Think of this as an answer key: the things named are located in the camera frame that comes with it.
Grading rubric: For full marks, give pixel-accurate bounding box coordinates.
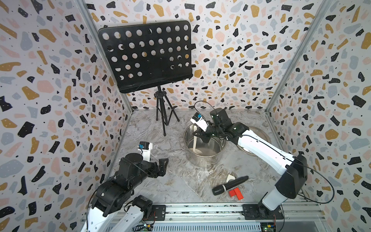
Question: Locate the black perforated music stand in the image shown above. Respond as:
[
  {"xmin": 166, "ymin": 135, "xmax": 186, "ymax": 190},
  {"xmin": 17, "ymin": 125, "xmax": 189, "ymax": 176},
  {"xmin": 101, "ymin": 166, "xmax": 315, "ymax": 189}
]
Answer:
[{"xmin": 98, "ymin": 20, "xmax": 193, "ymax": 128}]

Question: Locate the stainless steel pot lid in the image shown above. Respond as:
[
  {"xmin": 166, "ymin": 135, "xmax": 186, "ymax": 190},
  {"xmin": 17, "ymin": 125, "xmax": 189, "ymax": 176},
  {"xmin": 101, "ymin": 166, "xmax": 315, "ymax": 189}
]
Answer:
[{"xmin": 236, "ymin": 126, "xmax": 271, "ymax": 157}]

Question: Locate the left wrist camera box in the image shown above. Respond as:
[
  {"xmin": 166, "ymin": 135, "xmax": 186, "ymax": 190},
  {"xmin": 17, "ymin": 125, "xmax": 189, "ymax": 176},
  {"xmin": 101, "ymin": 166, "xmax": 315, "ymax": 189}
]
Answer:
[{"xmin": 138, "ymin": 141, "xmax": 153, "ymax": 162}]

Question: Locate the right green circuit board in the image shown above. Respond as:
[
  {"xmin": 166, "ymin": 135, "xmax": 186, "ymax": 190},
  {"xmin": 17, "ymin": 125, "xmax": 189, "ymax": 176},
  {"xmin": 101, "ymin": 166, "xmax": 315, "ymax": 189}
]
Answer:
[{"xmin": 260, "ymin": 222, "xmax": 276, "ymax": 232}]

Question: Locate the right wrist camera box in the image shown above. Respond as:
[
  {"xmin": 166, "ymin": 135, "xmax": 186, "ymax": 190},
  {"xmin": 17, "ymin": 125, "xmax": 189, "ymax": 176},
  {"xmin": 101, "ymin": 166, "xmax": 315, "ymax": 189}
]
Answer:
[{"xmin": 190, "ymin": 112, "xmax": 208, "ymax": 131}]

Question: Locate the black microphone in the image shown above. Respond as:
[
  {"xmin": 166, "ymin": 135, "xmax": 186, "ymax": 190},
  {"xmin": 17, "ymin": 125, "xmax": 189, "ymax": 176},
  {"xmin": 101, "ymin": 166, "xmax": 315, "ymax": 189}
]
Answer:
[{"xmin": 212, "ymin": 176, "xmax": 249, "ymax": 196}]

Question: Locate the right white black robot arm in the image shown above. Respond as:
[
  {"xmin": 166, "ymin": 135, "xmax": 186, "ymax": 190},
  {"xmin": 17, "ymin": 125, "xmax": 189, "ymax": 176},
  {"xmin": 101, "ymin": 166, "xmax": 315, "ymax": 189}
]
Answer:
[{"xmin": 190, "ymin": 108, "xmax": 310, "ymax": 220}]

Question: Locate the cream toy brick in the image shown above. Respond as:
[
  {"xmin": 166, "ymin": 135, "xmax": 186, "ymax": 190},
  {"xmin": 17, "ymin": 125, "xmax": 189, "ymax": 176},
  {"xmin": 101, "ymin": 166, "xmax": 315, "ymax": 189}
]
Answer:
[{"xmin": 226, "ymin": 175, "xmax": 236, "ymax": 183}]

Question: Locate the red toy brick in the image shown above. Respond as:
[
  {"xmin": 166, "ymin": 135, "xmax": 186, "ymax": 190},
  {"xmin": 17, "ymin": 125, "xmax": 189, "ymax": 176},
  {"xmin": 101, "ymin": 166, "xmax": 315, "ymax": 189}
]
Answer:
[{"xmin": 229, "ymin": 188, "xmax": 244, "ymax": 200}]

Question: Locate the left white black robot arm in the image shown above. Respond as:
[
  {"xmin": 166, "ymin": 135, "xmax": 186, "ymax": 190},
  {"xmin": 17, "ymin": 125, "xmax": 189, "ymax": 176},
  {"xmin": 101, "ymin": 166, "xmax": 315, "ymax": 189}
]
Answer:
[{"xmin": 82, "ymin": 153, "xmax": 169, "ymax": 232}]

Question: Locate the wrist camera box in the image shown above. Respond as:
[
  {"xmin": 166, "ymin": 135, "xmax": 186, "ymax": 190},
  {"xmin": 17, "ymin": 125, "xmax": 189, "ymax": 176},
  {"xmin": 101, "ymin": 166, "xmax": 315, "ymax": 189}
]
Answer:
[
  {"xmin": 190, "ymin": 112, "xmax": 208, "ymax": 131},
  {"xmin": 138, "ymin": 141, "xmax": 153, "ymax": 162}
]

